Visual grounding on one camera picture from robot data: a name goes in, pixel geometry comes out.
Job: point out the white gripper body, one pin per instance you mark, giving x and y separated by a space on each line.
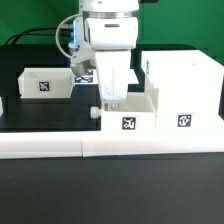
113 69

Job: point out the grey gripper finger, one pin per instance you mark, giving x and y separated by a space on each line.
111 106

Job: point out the white front drawer box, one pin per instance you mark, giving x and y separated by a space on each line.
137 113

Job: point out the white drawer box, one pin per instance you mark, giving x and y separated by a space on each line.
37 83
137 113

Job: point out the white drawer cabinet frame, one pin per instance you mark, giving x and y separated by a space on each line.
185 86

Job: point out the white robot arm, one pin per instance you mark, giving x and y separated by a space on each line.
106 32

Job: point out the white marker tag sheet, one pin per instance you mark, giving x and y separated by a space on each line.
91 78

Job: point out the white front fence right segment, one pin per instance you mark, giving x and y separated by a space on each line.
178 141

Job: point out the white fence segment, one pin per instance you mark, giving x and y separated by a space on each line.
40 145
178 141

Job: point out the white front fence left segment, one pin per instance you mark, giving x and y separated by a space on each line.
40 145

